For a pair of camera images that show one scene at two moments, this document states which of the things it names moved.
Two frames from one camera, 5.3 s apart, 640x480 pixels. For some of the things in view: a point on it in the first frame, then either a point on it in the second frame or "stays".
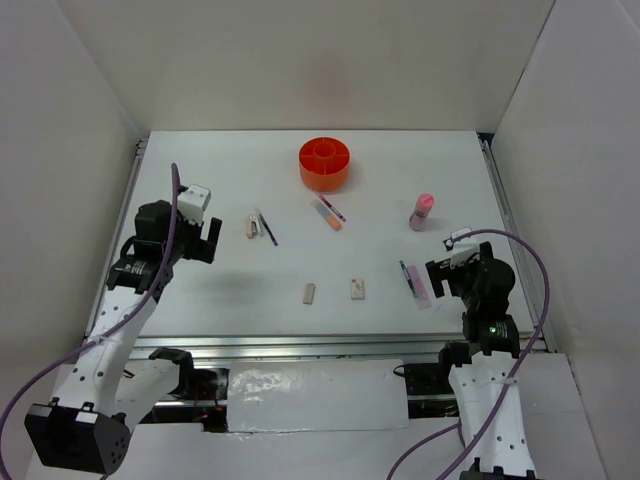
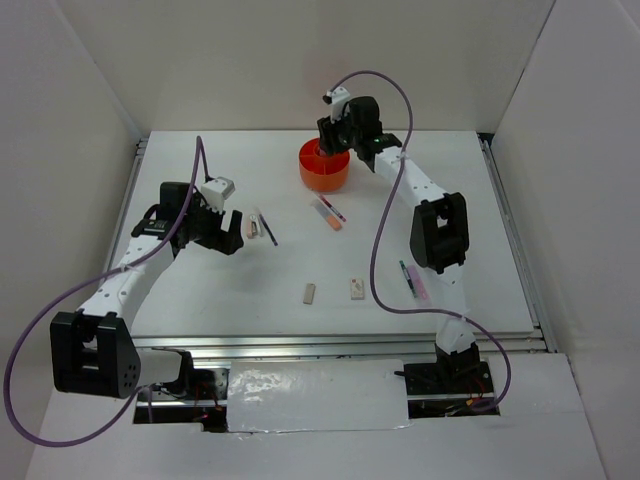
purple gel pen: (269, 231) stays
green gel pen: (410, 283) stays
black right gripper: (445, 266) to (328, 131)
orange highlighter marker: (326, 213) stays
